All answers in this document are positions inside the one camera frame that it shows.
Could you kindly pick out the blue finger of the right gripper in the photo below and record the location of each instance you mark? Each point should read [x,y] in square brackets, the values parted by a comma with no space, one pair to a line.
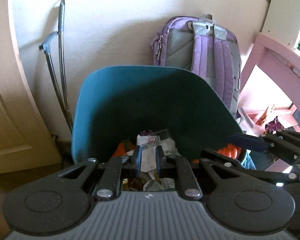
[248,142]

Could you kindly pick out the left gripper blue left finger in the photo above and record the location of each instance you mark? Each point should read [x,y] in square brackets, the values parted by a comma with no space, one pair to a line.
[136,160]

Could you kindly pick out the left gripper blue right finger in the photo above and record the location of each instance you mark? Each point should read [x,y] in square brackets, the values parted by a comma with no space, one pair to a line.
[160,159]

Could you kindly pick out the purple white snack wrapper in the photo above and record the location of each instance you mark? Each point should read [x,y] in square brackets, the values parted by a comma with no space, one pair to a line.
[148,139]

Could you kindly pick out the white paper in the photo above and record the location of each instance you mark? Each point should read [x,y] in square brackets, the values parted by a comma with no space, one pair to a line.
[148,161]

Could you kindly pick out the orange foam net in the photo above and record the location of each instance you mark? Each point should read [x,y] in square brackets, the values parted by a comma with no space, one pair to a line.
[230,151]

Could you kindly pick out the red plastic bag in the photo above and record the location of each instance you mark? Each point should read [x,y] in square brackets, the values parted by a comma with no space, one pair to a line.
[124,148]

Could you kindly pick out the teal deer trash bin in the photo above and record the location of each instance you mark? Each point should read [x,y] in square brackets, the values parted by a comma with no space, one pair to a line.
[117,103]

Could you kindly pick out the dark full waste bin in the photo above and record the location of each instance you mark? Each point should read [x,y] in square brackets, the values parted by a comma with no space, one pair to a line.
[273,126]

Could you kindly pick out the pink wooden desk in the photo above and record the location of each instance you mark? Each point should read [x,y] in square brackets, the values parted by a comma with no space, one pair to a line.
[279,62]

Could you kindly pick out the purple grey backpack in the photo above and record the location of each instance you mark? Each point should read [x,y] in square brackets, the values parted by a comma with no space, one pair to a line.
[199,45]

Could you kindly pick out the beige wooden door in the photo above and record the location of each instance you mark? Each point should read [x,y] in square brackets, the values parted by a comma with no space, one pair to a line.
[25,142]

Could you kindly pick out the white bookshelf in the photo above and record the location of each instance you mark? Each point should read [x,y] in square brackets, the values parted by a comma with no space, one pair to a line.
[281,28]

